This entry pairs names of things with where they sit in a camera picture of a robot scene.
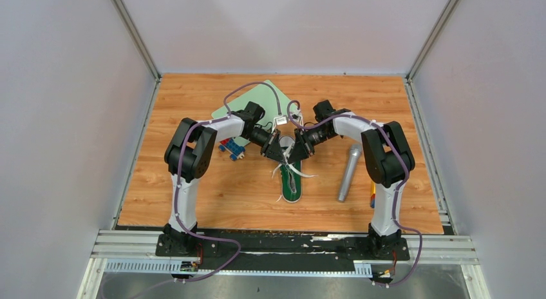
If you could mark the light green cutting mat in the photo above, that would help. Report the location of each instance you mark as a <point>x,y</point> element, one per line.
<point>259,94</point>

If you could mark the white shoelace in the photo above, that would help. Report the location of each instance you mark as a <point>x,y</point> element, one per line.
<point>297,169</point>

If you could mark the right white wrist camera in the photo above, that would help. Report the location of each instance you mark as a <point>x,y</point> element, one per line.
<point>297,119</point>

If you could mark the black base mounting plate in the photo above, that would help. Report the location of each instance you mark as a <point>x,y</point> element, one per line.
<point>267,251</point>

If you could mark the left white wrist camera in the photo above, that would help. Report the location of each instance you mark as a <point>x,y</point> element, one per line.
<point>280,120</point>

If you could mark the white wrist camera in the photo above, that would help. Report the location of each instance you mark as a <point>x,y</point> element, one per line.
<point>280,120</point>
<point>297,119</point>

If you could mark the blue red toy car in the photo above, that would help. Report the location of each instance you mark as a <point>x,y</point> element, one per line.
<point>235,151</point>

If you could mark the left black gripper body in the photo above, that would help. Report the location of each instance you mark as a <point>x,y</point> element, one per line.
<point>263,138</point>

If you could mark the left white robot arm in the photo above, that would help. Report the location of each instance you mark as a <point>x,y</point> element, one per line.
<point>188,157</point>

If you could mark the green canvas sneaker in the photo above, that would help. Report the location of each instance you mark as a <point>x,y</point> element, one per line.
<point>291,183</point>

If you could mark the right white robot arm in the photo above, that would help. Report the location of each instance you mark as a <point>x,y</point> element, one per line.
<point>388,160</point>

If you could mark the yellow red blue block stack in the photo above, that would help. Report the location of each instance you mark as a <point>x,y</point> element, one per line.
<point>372,195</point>

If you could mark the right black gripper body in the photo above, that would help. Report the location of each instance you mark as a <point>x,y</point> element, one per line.
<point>312,137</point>

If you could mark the silver microphone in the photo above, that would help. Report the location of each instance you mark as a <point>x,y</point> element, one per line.
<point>354,154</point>

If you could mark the aluminium frame rail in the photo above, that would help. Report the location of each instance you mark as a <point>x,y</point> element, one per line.
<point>134,252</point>

